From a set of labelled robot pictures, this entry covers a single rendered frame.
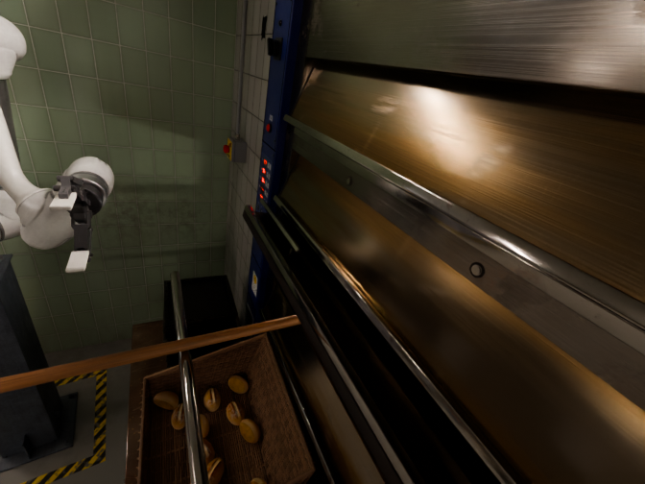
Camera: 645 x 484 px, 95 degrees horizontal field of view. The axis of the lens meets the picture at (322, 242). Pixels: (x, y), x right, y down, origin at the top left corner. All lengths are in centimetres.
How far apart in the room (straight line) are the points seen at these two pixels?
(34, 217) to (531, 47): 109
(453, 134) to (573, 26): 17
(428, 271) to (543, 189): 23
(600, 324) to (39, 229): 113
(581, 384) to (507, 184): 25
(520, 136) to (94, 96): 172
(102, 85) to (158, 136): 30
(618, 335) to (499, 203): 18
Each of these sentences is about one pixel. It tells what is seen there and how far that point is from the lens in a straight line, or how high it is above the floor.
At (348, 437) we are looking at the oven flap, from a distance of 95.
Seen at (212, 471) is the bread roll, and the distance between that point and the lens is 130.
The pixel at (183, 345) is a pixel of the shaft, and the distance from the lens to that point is 86.
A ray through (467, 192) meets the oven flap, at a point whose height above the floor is 175.
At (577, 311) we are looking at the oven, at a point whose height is 168.
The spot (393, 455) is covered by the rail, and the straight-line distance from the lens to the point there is 50.
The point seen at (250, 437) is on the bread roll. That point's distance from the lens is 136.
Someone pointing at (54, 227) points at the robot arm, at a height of 137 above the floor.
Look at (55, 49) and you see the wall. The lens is 185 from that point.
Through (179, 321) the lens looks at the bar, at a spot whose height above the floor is 117.
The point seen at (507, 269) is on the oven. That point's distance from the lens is 46.
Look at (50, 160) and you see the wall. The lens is 196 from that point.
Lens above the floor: 184
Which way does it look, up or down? 28 degrees down
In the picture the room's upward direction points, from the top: 13 degrees clockwise
